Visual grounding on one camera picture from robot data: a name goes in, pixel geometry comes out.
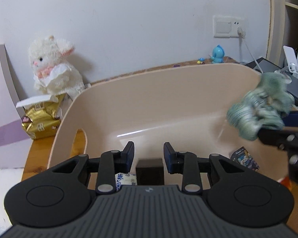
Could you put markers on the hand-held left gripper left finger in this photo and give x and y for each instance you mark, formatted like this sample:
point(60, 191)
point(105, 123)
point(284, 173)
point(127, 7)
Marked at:
point(129, 154)

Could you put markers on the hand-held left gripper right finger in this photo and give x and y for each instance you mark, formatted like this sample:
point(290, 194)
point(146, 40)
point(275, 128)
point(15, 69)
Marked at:
point(167, 156)

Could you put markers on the green mesh cloth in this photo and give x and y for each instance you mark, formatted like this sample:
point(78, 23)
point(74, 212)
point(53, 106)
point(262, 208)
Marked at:
point(262, 105)

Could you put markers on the beige plastic basket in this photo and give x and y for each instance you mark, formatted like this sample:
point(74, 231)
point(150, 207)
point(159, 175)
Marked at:
point(151, 109)

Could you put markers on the orange packet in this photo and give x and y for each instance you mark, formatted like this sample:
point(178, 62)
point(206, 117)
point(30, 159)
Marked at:
point(285, 180)

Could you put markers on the black box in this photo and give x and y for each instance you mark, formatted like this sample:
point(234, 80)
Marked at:
point(149, 171)

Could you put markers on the blue and white packet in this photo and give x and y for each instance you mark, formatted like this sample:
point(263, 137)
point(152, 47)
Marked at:
point(125, 179)

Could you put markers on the blue printed small box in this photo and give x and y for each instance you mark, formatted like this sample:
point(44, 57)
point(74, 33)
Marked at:
point(245, 159)

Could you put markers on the grey laptop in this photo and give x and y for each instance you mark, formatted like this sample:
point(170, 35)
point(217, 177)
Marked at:
point(283, 79)

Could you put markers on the gold foil packet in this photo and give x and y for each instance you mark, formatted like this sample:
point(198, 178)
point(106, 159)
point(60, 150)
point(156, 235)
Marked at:
point(41, 122)

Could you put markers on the blue toy figure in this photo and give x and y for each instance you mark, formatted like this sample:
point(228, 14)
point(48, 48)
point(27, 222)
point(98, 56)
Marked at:
point(217, 54)

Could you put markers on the small yellow and blue toy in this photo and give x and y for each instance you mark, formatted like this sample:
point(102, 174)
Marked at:
point(201, 60)

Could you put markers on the wooden bookshelf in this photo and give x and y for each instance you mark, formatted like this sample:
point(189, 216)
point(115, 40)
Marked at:
point(288, 10)

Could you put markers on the white plush bunny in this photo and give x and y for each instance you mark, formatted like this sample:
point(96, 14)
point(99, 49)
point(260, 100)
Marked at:
point(53, 65)

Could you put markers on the purple and white board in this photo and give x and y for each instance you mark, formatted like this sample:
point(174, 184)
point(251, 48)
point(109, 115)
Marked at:
point(3, 99)

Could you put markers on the white bracket stand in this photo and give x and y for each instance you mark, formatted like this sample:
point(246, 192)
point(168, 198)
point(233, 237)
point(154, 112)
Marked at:
point(291, 59)

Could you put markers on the white wall socket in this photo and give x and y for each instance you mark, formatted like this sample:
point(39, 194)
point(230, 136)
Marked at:
point(228, 26)

